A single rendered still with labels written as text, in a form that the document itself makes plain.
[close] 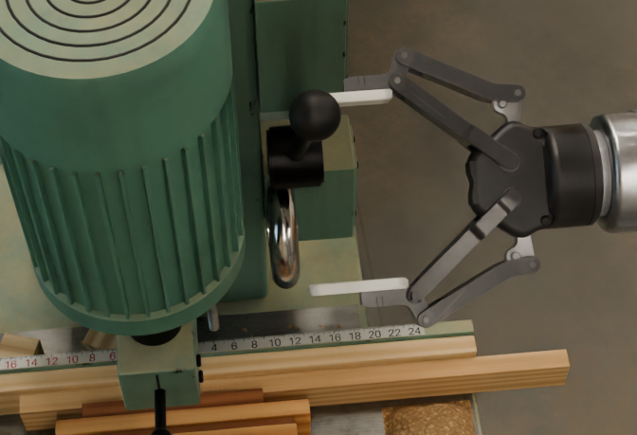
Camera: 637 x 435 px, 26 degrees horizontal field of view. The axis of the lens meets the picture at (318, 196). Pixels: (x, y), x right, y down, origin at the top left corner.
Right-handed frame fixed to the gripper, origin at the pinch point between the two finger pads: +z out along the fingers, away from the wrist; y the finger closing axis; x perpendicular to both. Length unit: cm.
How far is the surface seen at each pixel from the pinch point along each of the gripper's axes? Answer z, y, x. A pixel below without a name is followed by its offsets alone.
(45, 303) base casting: 29, -8, -60
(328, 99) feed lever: -0.7, 5.8, 9.2
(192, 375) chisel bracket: 11.1, -14.2, -24.7
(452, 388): -14.1, -18.8, -38.8
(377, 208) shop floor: -20, 3, -163
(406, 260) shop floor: -24, -7, -156
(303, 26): -1.0, 15.5, -19.4
